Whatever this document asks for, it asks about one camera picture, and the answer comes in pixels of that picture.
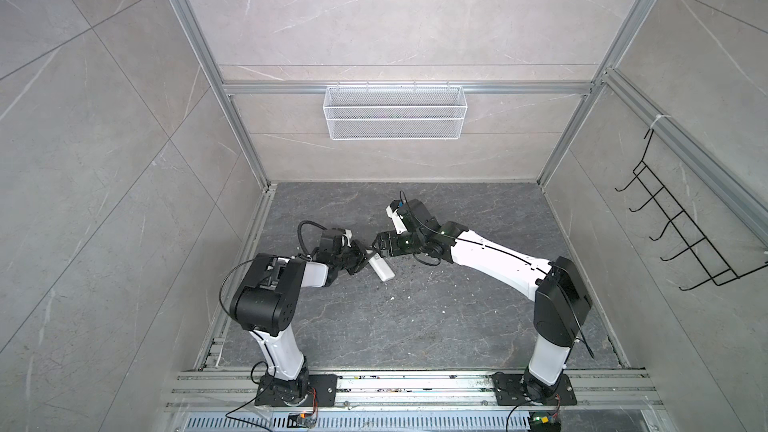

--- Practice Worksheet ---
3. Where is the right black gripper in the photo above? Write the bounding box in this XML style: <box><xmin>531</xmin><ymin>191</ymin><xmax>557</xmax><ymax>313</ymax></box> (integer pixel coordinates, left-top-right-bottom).
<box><xmin>370</xmin><ymin>230</ymin><xmax>426</xmax><ymax>258</ymax></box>

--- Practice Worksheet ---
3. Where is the white remote control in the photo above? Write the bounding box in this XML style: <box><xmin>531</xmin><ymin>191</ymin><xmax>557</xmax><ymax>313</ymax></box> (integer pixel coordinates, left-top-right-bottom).
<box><xmin>368</xmin><ymin>252</ymin><xmax>395</xmax><ymax>282</ymax></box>

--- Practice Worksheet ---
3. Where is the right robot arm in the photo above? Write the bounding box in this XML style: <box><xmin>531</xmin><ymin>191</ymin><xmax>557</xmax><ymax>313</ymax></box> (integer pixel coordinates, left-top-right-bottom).
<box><xmin>373</xmin><ymin>196</ymin><xmax>592</xmax><ymax>403</ymax></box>

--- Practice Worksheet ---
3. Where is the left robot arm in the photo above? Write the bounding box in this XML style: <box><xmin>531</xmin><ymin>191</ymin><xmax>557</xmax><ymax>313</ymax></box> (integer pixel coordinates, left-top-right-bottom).
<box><xmin>228</xmin><ymin>228</ymin><xmax>370</xmax><ymax>390</ymax></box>

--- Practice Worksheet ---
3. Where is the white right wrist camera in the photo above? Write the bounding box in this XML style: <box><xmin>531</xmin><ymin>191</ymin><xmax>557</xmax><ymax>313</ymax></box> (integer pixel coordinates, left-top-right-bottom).
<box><xmin>386</xmin><ymin>206</ymin><xmax>408</xmax><ymax>234</ymax></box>

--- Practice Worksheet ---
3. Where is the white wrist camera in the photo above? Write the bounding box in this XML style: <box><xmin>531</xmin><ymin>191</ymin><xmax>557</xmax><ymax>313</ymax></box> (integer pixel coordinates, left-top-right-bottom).
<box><xmin>386</xmin><ymin>206</ymin><xmax>408</xmax><ymax>234</ymax></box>
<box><xmin>342</xmin><ymin>229</ymin><xmax>352</xmax><ymax>247</ymax></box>

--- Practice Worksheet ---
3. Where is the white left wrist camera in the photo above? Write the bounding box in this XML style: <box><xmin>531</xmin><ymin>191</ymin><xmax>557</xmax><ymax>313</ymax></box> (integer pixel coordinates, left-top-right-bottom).
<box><xmin>342</xmin><ymin>229</ymin><xmax>352</xmax><ymax>247</ymax></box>

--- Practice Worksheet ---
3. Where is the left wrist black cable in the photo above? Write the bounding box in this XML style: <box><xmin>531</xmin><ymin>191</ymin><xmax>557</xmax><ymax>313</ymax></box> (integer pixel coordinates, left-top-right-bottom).
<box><xmin>296</xmin><ymin>219</ymin><xmax>328</xmax><ymax>259</ymax></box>

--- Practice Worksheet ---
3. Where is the white wire mesh basket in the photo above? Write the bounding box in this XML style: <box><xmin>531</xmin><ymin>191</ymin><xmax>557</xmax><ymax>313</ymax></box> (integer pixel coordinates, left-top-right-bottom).
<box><xmin>323</xmin><ymin>85</ymin><xmax>468</xmax><ymax>141</ymax></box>

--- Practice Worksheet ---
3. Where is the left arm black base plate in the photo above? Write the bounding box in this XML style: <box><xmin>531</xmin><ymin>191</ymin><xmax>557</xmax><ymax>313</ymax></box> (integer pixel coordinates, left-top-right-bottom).
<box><xmin>254</xmin><ymin>374</ymin><xmax>339</xmax><ymax>407</ymax></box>

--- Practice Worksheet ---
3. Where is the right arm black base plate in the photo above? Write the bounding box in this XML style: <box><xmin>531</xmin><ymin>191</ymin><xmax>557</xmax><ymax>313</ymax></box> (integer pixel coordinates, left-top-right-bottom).
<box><xmin>490</xmin><ymin>371</ymin><xmax>578</xmax><ymax>406</ymax></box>

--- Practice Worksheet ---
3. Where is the aluminium front rail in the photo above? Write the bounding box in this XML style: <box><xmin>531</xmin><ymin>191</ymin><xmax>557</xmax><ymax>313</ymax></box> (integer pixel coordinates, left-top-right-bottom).
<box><xmin>161</xmin><ymin>369</ymin><xmax>663</xmax><ymax>411</ymax></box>

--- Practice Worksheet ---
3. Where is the black wire hook rack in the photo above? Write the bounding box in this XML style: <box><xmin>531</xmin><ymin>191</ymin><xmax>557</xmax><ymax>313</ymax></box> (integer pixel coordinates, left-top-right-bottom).
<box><xmin>614</xmin><ymin>129</ymin><xmax>767</xmax><ymax>292</ymax></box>

